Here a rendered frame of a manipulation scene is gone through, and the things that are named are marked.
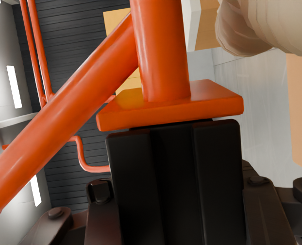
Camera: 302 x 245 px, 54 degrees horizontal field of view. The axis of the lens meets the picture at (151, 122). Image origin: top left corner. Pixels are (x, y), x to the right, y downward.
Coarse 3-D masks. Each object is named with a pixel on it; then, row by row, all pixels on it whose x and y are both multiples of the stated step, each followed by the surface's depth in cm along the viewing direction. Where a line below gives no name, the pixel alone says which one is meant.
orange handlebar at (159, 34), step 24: (144, 0) 12; (168, 0) 12; (144, 24) 12; (168, 24) 12; (144, 48) 12; (168, 48) 12; (144, 72) 13; (168, 72) 12; (144, 96) 13; (168, 96) 12
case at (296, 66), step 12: (288, 60) 30; (300, 60) 28; (288, 72) 31; (300, 72) 28; (288, 84) 31; (300, 84) 28; (288, 96) 31; (300, 96) 29; (300, 108) 29; (300, 120) 29; (300, 132) 29; (300, 144) 30; (300, 156) 30
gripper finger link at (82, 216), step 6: (84, 210) 13; (78, 216) 12; (84, 216) 12; (78, 222) 12; (84, 222) 12; (72, 228) 11; (78, 228) 11; (84, 228) 11; (66, 234) 11; (72, 234) 11; (78, 234) 11; (84, 234) 12; (66, 240) 11; (72, 240) 11; (78, 240) 11
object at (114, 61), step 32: (128, 32) 14; (96, 64) 14; (128, 64) 14; (64, 96) 15; (96, 96) 15; (32, 128) 15; (64, 128) 15; (0, 160) 16; (32, 160) 16; (0, 192) 16
